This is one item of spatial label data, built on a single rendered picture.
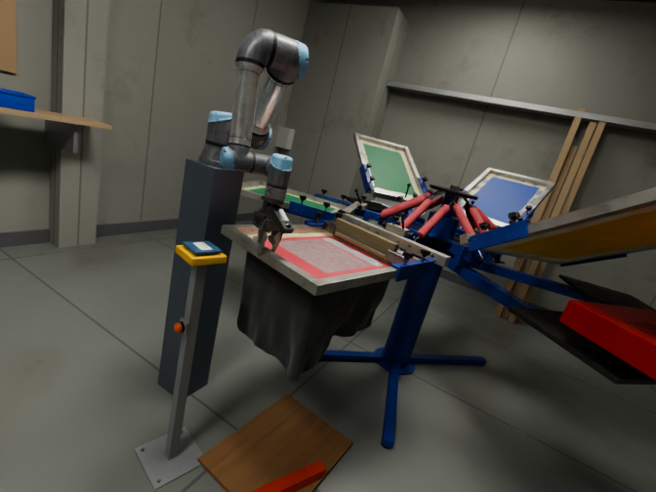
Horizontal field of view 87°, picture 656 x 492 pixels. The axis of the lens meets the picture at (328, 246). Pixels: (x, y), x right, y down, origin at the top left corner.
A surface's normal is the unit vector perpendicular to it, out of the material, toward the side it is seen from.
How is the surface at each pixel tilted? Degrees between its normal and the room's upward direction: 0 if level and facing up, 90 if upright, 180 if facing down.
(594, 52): 90
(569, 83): 90
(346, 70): 90
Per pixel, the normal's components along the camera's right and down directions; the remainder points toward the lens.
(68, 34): 0.84, 0.34
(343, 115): -0.48, 0.14
